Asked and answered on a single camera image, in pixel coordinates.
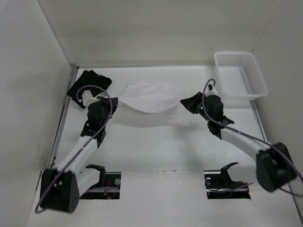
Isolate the left metal table rail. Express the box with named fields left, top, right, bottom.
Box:
left=46, top=63, right=79, bottom=168

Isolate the white plastic basket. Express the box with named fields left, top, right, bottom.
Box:
left=214, top=52, right=268, bottom=102

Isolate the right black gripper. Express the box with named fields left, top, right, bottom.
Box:
left=180, top=92, right=212, bottom=122

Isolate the folded black tank top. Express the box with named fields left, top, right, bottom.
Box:
left=67, top=70, right=112, bottom=109

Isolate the metal table rail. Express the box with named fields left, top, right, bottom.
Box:
left=46, top=63, right=79, bottom=168
left=250, top=100, right=267, bottom=142

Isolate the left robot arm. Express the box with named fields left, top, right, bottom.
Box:
left=36, top=97, right=118, bottom=213

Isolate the white tank top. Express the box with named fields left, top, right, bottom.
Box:
left=118, top=82, right=183, bottom=114

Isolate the right metal table rail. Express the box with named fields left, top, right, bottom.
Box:
left=250, top=100, right=267, bottom=142

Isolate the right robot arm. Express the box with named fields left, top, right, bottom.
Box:
left=180, top=92, right=299, bottom=192

